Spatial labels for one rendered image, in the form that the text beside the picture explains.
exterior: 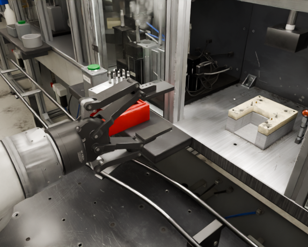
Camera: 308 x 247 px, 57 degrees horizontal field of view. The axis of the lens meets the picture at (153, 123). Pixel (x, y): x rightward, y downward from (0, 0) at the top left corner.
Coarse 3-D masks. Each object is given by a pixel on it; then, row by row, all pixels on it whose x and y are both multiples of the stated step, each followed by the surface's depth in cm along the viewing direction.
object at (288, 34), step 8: (288, 16) 69; (296, 16) 68; (280, 24) 74; (288, 24) 70; (272, 32) 72; (280, 32) 70; (288, 32) 68; (296, 32) 68; (304, 32) 68; (272, 40) 72; (280, 40) 71; (288, 40) 69; (296, 40) 68; (304, 40) 69; (280, 48) 71; (288, 48) 70; (296, 48) 68; (304, 48) 71
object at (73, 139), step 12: (84, 120) 43; (96, 120) 44; (48, 132) 41; (60, 132) 41; (72, 132) 41; (84, 132) 43; (108, 132) 46; (60, 144) 40; (72, 144) 40; (84, 144) 44; (72, 156) 40; (84, 156) 42; (96, 156) 47; (72, 168) 42
